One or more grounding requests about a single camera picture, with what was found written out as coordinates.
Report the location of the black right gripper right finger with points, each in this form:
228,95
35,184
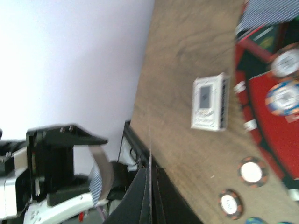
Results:
169,207

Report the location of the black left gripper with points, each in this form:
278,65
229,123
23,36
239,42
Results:
50,159

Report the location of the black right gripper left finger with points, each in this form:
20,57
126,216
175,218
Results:
135,206

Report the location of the blue backed card deck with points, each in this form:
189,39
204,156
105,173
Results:
101,177

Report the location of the red poker chip stack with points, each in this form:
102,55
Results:
231,204

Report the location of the red 100 chip off mat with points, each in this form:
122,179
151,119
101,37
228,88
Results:
253,172

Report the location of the blue white chip seat two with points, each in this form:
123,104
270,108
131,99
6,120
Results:
283,98

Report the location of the red 100 chip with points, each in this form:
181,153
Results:
284,64

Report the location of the blue card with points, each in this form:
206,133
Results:
267,12

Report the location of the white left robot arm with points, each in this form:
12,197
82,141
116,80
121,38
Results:
17,205

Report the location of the white card box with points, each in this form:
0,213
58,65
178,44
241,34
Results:
210,97

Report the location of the round red black poker mat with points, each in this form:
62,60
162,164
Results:
267,83

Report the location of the triangular all in marker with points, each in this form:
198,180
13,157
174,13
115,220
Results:
261,42

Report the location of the black front mounting rail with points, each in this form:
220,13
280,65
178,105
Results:
137,149

